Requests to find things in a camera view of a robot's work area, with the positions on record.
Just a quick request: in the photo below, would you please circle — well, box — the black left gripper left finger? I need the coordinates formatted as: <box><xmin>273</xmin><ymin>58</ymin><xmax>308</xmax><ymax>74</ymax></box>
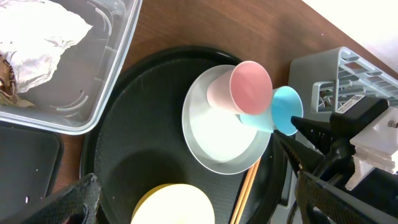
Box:
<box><xmin>18</xmin><ymin>174</ymin><xmax>101</xmax><ymax>223</ymax></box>

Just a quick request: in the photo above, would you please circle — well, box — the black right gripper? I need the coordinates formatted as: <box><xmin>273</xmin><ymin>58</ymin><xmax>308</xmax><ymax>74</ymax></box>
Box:
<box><xmin>273</xmin><ymin>96</ymin><xmax>397</xmax><ymax>223</ymax></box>

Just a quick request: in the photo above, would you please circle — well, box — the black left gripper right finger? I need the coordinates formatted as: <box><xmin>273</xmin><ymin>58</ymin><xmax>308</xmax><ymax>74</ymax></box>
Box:
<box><xmin>295</xmin><ymin>171</ymin><xmax>397</xmax><ymax>224</ymax></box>

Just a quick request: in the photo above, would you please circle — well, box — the blue plastic cup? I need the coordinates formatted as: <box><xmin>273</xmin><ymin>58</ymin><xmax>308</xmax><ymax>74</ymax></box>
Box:
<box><xmin>239</xmin><ymin>86</ymin><xmax>303</xmax><ymax>136</ymax></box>

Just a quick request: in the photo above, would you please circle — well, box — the wooden chopstick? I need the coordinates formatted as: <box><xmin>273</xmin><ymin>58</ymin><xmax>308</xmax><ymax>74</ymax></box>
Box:
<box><xmin>229</xmin><ymin>159</ymin><xmax>259</xmax><ymax>224</ymax></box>
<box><xmin>234</xmin><ymin>157</ymin><xmax>262</xmax><ymax>224</ymax></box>

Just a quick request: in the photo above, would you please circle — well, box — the pink plastic cup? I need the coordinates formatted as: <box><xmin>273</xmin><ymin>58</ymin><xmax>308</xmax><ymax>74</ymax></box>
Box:
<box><xmin>206</xmin><ymin>61</ymin><xmax>273</xmax><ymax>115</ymax></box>

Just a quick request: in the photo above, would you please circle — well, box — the yellow bowl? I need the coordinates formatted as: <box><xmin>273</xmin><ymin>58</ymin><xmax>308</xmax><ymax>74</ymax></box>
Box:
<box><xmin>131</xmin><ymin>184</ymin><xmax>215</xmax><ymax>224</ymax></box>

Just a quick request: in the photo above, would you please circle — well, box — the brown snack wrapper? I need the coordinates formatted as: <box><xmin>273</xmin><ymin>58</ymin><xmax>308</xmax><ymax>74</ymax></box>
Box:
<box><xmin>1</xmin><ymin>55</ymin><xmax>34</xmax><ymax>108</ymax></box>

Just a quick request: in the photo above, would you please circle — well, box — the white tissue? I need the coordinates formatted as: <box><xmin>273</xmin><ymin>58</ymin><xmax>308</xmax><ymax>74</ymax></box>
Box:
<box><xmin>1</xmin><ymin>0</ymin><xmax>93</xmax><ymax>93</ymax></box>

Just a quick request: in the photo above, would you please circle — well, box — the grey plastic dishwasher rack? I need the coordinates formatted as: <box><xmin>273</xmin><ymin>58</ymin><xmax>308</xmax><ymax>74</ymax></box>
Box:
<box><xmin>270</xmin><ymin>46</ymin><xmax>398</xmax><ymax>224</ymax></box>

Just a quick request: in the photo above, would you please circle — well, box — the black rectangular waste tray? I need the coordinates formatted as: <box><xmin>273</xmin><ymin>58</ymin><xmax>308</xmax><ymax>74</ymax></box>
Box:
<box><xmin>1</xmin><ymin>122</ymin><xmax>64</xmax><ymax>220</ymax></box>

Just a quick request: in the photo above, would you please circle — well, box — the round black tray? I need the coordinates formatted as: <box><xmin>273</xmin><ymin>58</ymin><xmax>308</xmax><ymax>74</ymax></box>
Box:
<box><xmin>79</xmin><ymin>45</ymin><xmax>290</xmax><ymax>224</ymax></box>

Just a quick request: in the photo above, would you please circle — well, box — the light grey plate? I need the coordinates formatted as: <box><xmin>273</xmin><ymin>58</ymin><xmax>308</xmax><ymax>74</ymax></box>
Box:
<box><xmin>182</xmin><ymin>65</ymin><xmax>271</xmax><ymax>175</ymax></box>

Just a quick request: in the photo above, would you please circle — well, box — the clear plastic bin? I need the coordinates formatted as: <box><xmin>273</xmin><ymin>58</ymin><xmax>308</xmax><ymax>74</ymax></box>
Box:
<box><xmin>1</xmin><ymin>0</ymin><xmax>142</xmax><ymax>135</ymax></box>

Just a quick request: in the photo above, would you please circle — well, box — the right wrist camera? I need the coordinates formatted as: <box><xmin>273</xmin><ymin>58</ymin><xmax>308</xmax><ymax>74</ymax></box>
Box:
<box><xmin>345</xmin><ymin>107</ymin><xmax>397</xmax><ymax>190</ymax></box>

